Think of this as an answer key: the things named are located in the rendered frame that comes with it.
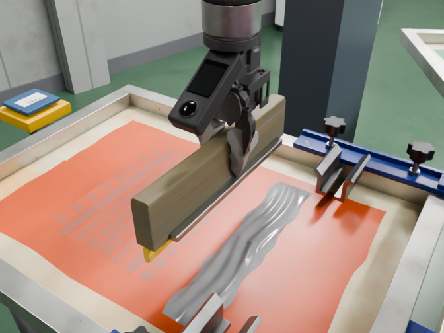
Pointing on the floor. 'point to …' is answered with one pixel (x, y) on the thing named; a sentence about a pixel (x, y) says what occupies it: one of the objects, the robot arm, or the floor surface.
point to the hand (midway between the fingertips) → (221, 166)
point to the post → (62, 108)
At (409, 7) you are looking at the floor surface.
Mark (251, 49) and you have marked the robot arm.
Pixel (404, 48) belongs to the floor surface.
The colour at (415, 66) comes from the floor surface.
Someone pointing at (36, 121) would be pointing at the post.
